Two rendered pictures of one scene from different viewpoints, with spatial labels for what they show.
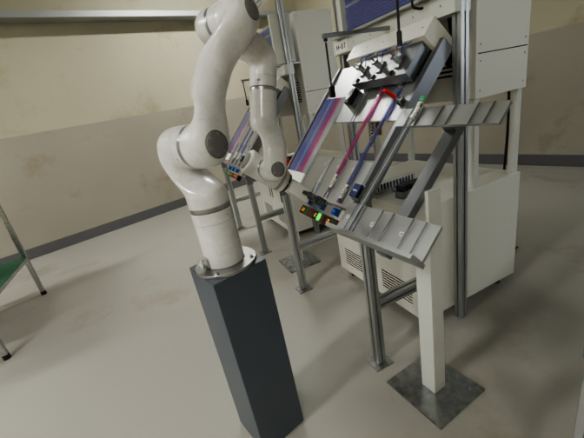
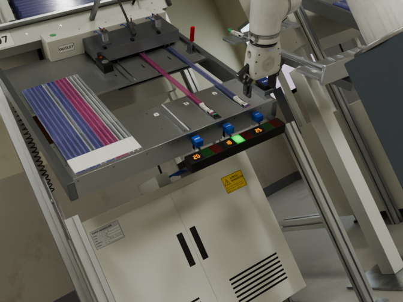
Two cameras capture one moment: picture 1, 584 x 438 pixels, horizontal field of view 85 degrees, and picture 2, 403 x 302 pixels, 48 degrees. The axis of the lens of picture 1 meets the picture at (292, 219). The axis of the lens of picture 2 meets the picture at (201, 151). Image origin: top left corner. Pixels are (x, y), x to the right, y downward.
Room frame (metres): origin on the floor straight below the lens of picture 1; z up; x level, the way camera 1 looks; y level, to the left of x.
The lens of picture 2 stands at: (1.47, 1.21, 0.60)
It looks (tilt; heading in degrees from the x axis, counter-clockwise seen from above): 3 degrees up; 267
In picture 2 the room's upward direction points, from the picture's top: 24 degrees counter-clockwise
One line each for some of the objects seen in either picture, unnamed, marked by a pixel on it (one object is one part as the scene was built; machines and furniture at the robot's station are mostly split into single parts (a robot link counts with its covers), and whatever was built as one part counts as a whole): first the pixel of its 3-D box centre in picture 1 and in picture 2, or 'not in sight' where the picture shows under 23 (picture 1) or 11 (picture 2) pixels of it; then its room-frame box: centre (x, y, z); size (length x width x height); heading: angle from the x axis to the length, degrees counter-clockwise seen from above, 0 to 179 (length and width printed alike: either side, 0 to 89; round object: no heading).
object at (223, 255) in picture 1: (218, 235); (378, 2); (0.91, 0.23, 0.79); 0.19 x 0.19 x 0.18
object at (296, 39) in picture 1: (292, 121); not in sight; (3.01, -0.17, 0.95); 1.33 x 0.82 x 1.90; 111
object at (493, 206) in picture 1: (416, 231); (173, 265); (1.66, -0.69, 0.31); 0.70 x 0.65 x 0.62; 21
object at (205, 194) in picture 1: (192, 168); not in sight; (0.93, 0.25, 1.00); 0.19 x 0.12 x 0.24; 48
